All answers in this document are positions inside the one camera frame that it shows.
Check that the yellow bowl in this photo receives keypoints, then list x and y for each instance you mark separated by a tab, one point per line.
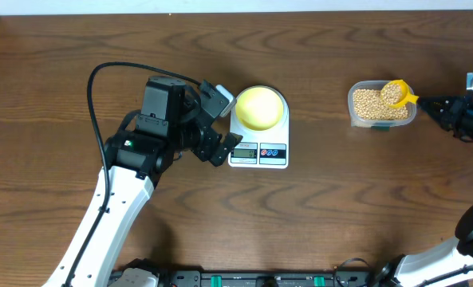
259	108

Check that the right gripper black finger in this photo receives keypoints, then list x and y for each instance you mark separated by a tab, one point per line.
436	103
443	118

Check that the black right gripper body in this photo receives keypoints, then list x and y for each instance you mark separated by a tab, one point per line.
471	119

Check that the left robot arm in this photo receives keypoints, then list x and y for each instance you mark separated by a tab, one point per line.
174	117

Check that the green tape piece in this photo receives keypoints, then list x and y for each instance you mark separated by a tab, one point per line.
381	128

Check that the clear plastic container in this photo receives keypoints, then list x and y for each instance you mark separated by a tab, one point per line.
356	121

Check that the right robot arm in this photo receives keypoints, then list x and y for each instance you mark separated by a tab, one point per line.
450	262

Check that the soybeans pile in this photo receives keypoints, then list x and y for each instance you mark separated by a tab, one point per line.
368	105

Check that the yellow measuring scoop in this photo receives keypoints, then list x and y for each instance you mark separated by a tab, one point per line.
396	94

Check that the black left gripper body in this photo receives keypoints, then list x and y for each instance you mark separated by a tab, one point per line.
191	133

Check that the white digital kitchen scale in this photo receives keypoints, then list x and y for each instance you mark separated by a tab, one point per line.
262	149

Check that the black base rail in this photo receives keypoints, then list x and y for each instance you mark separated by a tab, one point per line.
142	272

